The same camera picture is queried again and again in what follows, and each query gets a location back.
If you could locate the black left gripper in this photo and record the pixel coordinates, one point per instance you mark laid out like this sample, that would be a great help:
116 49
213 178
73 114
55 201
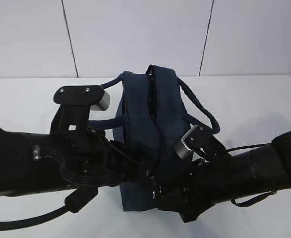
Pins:
108 162

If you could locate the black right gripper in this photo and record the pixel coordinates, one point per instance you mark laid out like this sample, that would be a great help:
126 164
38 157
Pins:
201 187

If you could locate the dark blue lunch bag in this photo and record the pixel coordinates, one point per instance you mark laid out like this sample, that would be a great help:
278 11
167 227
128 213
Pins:
151 118

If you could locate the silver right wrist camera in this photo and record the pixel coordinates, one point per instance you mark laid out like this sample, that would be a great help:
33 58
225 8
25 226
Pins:
187 144

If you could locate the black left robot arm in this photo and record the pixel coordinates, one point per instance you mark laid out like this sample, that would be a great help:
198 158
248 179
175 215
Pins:
72 154

